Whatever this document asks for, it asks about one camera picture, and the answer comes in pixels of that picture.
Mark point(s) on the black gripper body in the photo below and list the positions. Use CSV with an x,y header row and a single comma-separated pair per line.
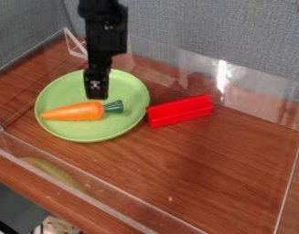
x,y
105,35

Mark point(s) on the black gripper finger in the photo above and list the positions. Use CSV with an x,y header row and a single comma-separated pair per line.
x,y
96,83

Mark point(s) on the orange toy carrot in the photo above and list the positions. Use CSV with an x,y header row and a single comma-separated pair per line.
x,y
84,111

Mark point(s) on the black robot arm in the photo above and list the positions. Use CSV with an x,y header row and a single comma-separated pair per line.
x,y
101,5

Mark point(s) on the green plate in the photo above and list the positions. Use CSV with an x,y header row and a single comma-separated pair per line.
x,y
67,91

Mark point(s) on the red plastic block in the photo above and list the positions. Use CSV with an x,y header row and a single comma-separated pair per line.
x,y
179,111

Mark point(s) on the clear acrylic enclosure wall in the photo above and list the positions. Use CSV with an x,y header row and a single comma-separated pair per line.
x,y
218,175

